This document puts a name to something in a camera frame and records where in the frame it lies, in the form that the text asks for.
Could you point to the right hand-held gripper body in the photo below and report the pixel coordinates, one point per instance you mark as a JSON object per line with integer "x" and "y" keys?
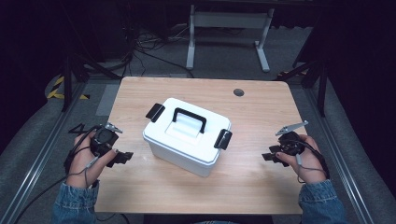
{"x": 291, "y": 143}

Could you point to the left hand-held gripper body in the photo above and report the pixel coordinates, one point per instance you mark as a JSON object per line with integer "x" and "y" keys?
{"x": 104, "y": 140}

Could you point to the white lidded storage box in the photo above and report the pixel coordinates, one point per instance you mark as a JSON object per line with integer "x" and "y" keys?
{"x": 160, "y": 124}

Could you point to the white plastic storage box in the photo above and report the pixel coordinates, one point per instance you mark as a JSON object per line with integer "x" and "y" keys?
{"x": 183, "y": 162}

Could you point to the person's right hand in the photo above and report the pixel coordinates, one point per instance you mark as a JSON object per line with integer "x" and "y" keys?
{"x": 311, "y": 165}

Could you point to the person's left hand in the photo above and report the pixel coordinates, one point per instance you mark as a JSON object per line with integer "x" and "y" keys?
{"x": 82, "y": 165}

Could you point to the black metal stand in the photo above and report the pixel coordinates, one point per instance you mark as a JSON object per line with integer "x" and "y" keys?
{"x": 67, "y": 84}
{"x": 322, "y": 90}

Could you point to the metal floor rail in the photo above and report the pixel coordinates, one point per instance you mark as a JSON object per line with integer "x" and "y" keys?
{"x": 40, "y": 155}
{"x": 342, "y": 161}

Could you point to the grey metal desk frame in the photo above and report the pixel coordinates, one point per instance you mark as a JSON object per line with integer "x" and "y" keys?
{"x": 230, "y": 19}

